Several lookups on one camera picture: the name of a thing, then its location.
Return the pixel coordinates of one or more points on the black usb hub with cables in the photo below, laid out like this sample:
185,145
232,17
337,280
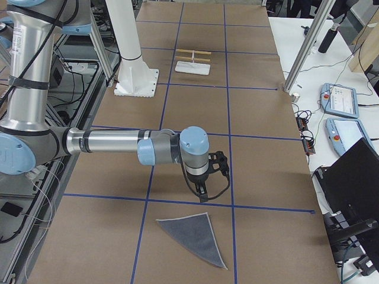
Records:
306,135

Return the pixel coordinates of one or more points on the far blue teach pendant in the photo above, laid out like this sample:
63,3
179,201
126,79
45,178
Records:
339,100

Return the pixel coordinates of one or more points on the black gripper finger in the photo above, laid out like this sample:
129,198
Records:
203,193
199,190

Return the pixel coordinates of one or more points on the black water bottle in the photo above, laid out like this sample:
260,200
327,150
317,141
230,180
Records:
328,38

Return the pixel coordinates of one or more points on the grey microfibre towel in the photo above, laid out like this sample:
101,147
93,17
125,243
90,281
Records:
196,234

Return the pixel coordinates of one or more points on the near blue teach pendant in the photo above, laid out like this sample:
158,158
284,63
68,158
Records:
345,132

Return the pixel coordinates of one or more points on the standing person in black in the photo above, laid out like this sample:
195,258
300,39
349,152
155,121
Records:
300,6

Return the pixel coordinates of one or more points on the white towel rack wooden bars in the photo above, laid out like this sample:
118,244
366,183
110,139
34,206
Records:
193,62

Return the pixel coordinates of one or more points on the blue teach pendant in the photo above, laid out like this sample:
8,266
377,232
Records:
345,132
339,100

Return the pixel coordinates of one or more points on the aluminium frame post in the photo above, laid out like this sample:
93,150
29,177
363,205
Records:
323,11

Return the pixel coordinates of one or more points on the wooden board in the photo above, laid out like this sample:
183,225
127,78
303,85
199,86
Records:
367,39

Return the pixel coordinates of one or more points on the small silver cylinder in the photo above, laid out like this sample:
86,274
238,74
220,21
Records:
295,97

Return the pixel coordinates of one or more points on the white camera mast pedestal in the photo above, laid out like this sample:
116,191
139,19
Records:
135,78

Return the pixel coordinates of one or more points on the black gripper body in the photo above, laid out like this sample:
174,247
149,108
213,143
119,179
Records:
198,179

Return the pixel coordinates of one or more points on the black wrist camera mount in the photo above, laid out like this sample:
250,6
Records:
217,162

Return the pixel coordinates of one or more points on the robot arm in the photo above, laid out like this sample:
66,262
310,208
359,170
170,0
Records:
28,141

